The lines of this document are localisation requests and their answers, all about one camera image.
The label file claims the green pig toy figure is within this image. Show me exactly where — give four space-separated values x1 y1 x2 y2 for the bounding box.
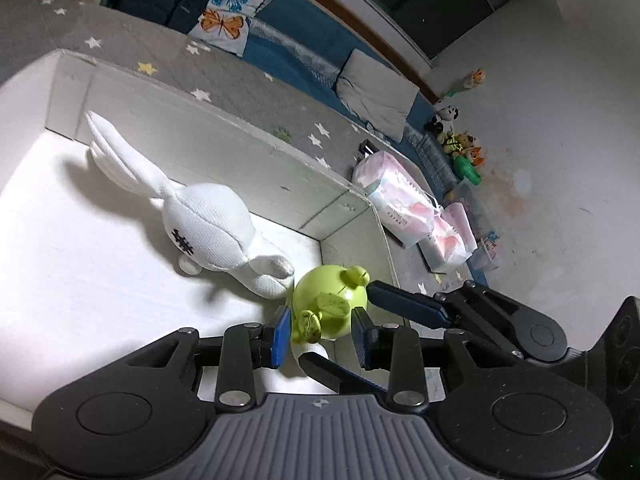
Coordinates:
291 264 370 344

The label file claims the white plush rabbit toy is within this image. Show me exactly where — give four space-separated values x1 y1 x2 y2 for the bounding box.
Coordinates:
85 110 294 300

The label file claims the pink white tissue pack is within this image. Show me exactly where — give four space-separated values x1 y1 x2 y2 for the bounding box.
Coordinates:
352 151 442 247

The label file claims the green toy watering can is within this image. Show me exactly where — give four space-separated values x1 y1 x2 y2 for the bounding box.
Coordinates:
452 155 482 185

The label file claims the white cardboard storage box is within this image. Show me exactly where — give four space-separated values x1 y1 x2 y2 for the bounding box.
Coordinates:
1 51 430 430

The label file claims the panda plush toy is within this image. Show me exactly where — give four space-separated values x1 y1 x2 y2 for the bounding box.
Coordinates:
424 105 459 136

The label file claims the grey cushion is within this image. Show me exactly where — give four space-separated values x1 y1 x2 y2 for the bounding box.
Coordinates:
335 49 419 143

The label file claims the orange flower toy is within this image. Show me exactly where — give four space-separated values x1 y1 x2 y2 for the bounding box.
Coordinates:
445 68 486 98

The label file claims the blue sofa bed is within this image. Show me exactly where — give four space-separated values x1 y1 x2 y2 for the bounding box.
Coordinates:
60 0 490 288

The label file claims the butterfly print pillow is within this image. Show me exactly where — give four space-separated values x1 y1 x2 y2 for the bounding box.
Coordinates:
189 0 272 58

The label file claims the grey star pattern mat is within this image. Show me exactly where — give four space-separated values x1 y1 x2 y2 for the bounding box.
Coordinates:
1 0 367 252

